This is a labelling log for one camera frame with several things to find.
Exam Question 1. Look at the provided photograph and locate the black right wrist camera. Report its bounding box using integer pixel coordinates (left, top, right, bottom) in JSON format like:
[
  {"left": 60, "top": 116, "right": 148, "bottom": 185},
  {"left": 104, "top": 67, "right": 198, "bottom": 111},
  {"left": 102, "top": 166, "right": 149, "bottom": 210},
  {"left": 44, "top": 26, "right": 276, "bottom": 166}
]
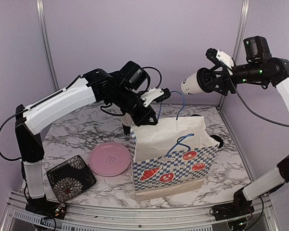
[{"left": 206, "top": 36, "right": 272, "bottom": 70}]

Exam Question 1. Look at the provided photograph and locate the pink round plate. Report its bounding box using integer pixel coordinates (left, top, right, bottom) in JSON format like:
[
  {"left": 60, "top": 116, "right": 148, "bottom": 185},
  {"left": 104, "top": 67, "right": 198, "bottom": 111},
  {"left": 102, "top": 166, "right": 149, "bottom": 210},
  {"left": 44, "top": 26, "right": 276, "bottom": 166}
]
[{"left": 89, "top": 142, "right": 131, "bottom": 177}]

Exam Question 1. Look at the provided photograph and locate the aluminium frame post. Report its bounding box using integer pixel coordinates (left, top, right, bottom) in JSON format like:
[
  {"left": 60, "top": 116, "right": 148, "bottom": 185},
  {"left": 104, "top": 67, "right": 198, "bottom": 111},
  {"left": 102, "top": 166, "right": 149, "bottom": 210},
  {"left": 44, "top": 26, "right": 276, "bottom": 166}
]
[
  {"left": 36, "top": 0, "right": 60, "bottom": 91},
  {"left": 218, "top": 0, "right": 251, "bottom": 109}
]

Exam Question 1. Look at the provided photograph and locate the black floral square plate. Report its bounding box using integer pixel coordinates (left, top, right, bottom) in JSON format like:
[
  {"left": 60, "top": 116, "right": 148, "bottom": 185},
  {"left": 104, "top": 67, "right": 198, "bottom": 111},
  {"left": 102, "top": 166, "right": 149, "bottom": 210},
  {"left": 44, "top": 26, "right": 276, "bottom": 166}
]
[{"left": 46, "top": 155, "right": 97, "bottom": 202}]

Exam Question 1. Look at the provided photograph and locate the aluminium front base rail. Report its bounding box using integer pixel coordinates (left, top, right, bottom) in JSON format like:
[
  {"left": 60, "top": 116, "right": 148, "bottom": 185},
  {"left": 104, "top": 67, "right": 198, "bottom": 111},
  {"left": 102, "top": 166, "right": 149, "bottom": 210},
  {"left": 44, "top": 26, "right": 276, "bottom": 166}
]
[{"left": 0, "top": 192, "right": 280, "bottom": 231}]

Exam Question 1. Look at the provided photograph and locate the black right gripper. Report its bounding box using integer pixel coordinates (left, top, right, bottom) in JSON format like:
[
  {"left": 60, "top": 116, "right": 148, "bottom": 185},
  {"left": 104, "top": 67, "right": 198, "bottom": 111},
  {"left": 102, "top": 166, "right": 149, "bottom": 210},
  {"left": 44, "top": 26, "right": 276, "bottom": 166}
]
[{"left": 205, "top": 61, "right": 268, "bottom": 95}]

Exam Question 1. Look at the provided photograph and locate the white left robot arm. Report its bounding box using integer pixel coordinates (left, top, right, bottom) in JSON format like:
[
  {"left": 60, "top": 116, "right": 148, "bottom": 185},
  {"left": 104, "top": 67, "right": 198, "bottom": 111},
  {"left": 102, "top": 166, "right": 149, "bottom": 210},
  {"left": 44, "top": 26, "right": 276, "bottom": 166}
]
[{"left": 15, "top": 68, "right": 164, "bottom": 214}]

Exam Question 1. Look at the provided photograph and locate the stack of black lids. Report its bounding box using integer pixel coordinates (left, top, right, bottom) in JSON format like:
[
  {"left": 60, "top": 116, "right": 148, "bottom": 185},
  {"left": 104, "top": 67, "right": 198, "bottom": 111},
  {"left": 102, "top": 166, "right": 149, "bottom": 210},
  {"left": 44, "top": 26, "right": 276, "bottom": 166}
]
[{"left": 210, "top": 135, "right": 224, "bottom": 148}]

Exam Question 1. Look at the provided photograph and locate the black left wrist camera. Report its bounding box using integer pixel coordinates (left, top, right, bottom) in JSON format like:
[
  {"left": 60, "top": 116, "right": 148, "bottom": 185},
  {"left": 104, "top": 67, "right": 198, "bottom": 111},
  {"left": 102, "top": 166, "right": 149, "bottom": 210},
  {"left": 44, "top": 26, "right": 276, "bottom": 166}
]
[{"left": 118, "top": 61, "right": 171, "bottom": 108}]

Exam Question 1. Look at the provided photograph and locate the black cup holding straws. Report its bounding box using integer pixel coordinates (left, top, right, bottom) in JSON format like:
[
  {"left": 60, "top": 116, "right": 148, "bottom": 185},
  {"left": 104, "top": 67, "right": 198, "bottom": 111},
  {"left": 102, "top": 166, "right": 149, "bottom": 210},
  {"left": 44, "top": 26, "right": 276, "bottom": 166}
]
[{"left": 121, "top": 117, "right": 131, "bottom": 136}]

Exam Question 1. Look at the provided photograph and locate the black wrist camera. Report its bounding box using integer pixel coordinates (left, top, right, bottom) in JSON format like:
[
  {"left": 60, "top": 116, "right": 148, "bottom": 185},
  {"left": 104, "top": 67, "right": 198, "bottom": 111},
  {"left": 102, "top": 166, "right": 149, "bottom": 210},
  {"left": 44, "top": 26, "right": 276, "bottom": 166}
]
[
  {"left": 206, "top": 36, "right": 272, "bottom": 70},
  {"left": 118, "top": 61, "right": 171, "bottom": 108}
]

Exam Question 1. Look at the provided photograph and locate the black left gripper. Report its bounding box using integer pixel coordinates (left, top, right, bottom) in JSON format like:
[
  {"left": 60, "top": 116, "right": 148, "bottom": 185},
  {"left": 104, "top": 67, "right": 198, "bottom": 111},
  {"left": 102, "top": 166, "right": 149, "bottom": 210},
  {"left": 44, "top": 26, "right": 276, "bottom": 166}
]
[{"left": 109, "top": 85, "right": 158, "bottom": 126}]

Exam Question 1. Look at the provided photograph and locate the blue checkered paper bag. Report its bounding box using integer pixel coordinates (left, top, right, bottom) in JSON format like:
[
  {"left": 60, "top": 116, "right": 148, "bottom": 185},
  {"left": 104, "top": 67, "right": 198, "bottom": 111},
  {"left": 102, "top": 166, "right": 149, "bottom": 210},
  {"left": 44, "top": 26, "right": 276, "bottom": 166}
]
[{"left": 130, "top": 115, "right": 220, "bottom": 201}]

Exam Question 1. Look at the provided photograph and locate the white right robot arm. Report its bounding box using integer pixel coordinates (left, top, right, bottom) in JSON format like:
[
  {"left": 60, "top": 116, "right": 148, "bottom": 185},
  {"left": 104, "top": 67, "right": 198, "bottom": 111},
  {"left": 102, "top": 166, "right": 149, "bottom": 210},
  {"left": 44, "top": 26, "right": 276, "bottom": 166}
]
[{"left": 196, "top": 55, "right": 289, "bottom": 216}]

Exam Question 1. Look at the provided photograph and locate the right aluminium frame post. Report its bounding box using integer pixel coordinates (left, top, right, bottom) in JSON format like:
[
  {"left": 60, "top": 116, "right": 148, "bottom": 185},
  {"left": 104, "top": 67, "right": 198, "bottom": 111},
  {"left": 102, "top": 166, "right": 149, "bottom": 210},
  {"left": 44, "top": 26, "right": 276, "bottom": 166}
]
[{"left": 218, "top": 0, "right": 251, "bottom": 109}]

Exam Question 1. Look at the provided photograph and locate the left aluminium frame post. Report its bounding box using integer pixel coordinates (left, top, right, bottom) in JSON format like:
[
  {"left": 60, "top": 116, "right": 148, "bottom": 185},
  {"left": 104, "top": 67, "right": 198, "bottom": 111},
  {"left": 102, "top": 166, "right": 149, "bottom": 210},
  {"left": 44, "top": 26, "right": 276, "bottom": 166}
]
[{"left": 36, "top": 0, "right": 60, "bottom": 91}]

